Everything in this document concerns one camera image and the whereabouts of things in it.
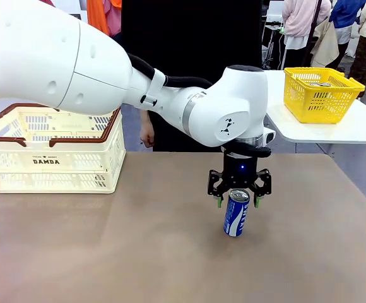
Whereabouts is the bystander in pink jacket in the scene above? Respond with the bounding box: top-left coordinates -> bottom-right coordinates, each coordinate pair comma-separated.
281,0 -> 333,51

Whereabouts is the brown basket handle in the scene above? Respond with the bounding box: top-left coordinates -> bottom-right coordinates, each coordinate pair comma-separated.
0,103 -> 60,148
49,107 -> 122,148

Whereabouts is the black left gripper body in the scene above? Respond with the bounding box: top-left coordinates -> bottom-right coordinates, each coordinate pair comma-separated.
216,153 -> 264,190

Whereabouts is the white side table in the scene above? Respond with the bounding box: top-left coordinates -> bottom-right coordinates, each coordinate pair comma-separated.
263,69 -> 366,152

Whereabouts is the pink hanging garment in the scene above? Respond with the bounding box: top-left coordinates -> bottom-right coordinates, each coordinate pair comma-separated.
102,0 -> 123,38

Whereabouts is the person's right forearm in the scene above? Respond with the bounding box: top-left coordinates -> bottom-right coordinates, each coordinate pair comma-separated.
139,109 -> 154,126

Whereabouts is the orange hanging garment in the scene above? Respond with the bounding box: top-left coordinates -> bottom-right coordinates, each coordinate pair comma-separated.
86,0 -> 123,36

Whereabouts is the bystander in blue jacket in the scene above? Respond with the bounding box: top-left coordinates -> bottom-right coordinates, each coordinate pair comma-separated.
329,0 -> 366,45

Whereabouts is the person's right hand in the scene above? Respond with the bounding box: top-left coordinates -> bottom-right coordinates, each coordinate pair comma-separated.
139,122 -> 156,148

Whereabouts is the cream plastic shopping basket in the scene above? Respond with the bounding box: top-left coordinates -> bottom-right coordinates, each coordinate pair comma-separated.
0,103 -> 127,194

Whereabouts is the beige coat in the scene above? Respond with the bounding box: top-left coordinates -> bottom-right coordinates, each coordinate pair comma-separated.
310,20 -> 341,69

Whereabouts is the person in black dress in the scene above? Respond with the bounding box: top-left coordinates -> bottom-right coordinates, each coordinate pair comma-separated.
121,0 -> 263,153

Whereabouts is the blue drink can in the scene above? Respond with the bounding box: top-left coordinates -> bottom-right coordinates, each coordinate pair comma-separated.
223,188 -> 251,237

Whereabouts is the yellow plastic basket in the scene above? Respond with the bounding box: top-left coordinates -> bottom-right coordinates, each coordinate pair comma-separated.
283,67 -> 366,124

